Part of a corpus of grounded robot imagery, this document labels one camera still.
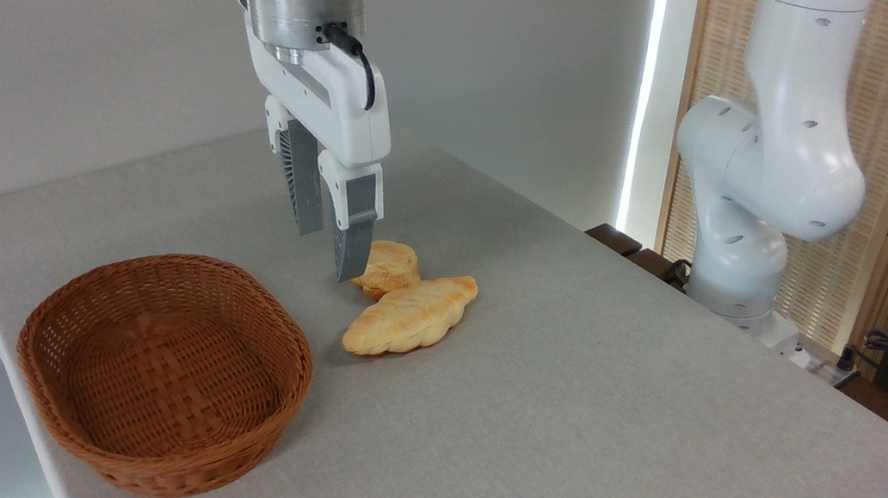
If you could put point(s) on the brown wicker basket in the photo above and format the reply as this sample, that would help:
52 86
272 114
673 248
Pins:
164 383

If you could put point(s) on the grey tablecloth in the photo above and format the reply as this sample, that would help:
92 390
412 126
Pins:
604 410

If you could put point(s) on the dark brown wooden bench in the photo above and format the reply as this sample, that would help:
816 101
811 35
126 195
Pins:
615 238

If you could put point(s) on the long braided golden bread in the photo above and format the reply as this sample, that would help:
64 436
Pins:
408 318

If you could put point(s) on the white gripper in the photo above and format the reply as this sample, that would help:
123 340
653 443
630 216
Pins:
333 108

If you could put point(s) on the round golden bread roll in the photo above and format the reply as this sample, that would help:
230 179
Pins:
393 268

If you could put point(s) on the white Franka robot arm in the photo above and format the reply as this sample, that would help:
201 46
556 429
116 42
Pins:
778 157

